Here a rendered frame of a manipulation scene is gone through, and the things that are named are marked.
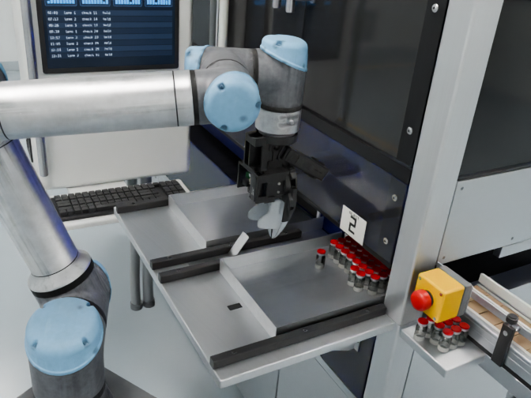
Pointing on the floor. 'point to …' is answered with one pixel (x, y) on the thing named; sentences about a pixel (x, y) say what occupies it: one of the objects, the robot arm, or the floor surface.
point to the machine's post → (433, 178)
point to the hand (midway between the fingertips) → (276, 230)
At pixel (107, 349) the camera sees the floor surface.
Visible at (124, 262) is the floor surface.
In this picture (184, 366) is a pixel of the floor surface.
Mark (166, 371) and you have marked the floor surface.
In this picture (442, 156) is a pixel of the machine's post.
